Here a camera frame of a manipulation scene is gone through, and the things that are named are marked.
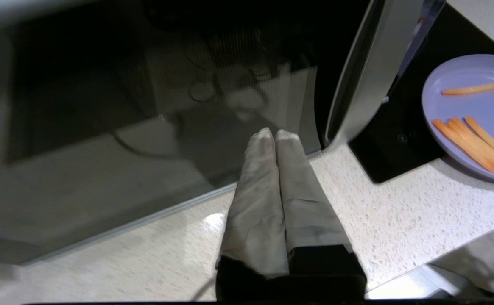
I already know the cloth wrapped left gripper right finger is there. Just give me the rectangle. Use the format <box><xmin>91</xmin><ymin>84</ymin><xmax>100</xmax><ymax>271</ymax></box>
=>
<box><xmin>275</xmin><ymin>129</ymin><xmax>367</xmax><ymax>278</ymax></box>

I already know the cloth wrapped left gripper left finger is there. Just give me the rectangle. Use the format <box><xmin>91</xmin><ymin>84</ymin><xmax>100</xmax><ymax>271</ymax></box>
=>
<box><xmin>215</xmin><ymin>128</ymin><xmax>290</xmax><ymax>301</ymax></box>

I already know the orange french fry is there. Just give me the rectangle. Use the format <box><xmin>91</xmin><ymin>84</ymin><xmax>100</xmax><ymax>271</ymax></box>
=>
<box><xmin>447</xmin><ymin>119</ymin><xmax>494</xmax><ymax>176</ymax></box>
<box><xmin>441</xmin><ymin>80</ymin><xmax>494</xmax><ymax>96</ymax></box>
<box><xmin>464</xmin><ymin>116</ymin><xmax>494</xmax><ymax>166</ymax></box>
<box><xmin>432</xmin><ymin>119</ymin><xmax>494</xmax><ymax>172</ymax></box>
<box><xmin>455</xmin><ymin>118</ymin><xmax>494</xmax><ymax>171</ymax></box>

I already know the lilac round plate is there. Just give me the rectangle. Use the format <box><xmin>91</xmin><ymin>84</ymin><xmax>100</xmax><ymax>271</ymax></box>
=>
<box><xmin>421</xmin><ymin>54</ymin><xmax>494</xmax><ymax>186</ymax></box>

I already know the silver Panasonic microwave oven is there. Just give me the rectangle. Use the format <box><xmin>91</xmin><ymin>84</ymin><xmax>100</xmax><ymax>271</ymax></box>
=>
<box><xmin>382</xmin><ymin>0</ymin><xmax>447</xmax><ymax>104</ymax></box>

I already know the black induction cooktop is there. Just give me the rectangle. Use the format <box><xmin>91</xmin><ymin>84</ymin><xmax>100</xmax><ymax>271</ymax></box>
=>
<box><xmin>348</xmin><ymin>3</ymin><xmax>494</xmax><ymax>184</ymax></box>

